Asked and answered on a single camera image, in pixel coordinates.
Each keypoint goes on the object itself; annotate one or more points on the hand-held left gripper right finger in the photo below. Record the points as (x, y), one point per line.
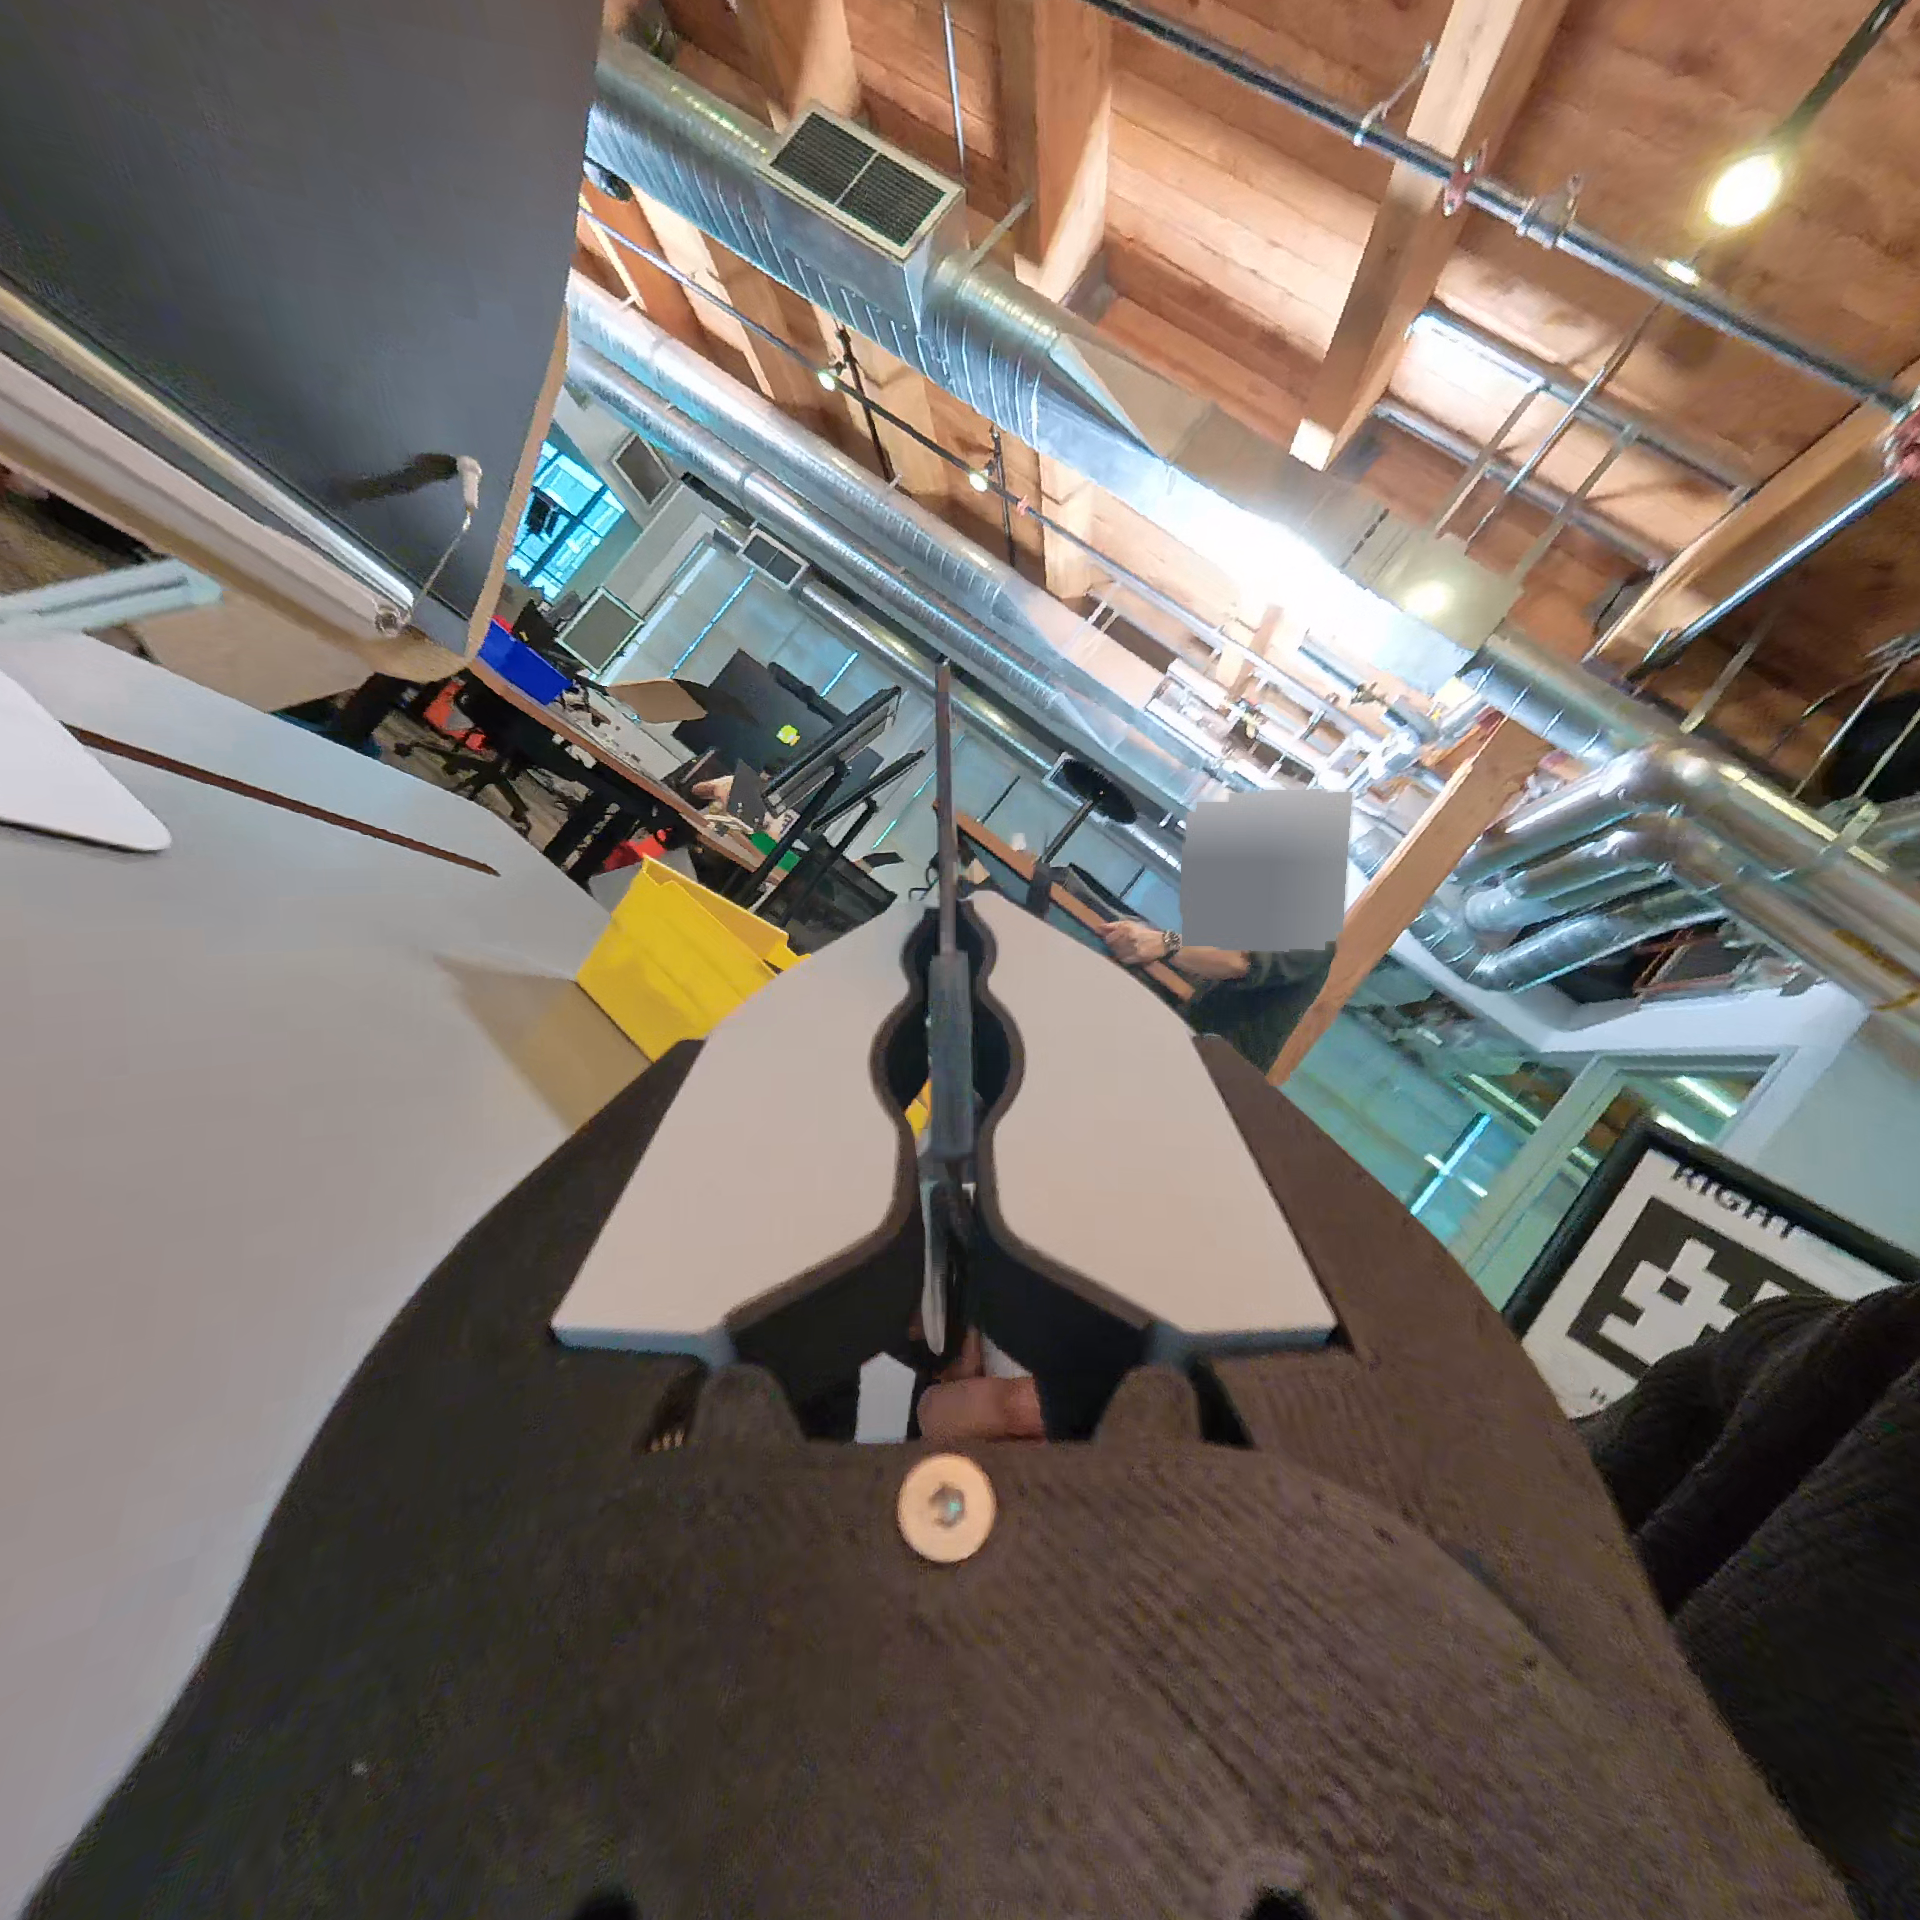
(1155, 1184)

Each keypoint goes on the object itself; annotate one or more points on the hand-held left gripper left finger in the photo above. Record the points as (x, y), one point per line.
(750, 1184)

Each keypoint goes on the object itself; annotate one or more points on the black plate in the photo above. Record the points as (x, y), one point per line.
(948, 1050)

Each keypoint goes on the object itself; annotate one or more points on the person's right hand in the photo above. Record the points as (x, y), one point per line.
(983, 1407)

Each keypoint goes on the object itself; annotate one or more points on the yellow storage bin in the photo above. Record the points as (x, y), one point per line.
(675, 944)

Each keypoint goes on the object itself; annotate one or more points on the black desk wooden edge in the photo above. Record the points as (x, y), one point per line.
(1081, 901)

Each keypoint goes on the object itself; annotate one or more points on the wooden ceiling beam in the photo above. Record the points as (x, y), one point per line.
(1394, 901)

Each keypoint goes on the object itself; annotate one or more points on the wooden top workbench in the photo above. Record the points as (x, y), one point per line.
(614, 751)

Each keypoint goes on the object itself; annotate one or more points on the framed tag sign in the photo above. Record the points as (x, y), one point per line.
(1664, 1275)

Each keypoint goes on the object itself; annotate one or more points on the small blue bin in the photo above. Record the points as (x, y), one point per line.
(525, 663)

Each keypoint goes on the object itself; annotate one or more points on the silver ventilation ducts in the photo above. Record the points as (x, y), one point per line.
(931, 570)

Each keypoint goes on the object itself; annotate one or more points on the white metal stand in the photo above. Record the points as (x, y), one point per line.
(60, 765)

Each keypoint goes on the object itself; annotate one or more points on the grey rectangular air duct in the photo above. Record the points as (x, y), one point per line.
(1200, 481)

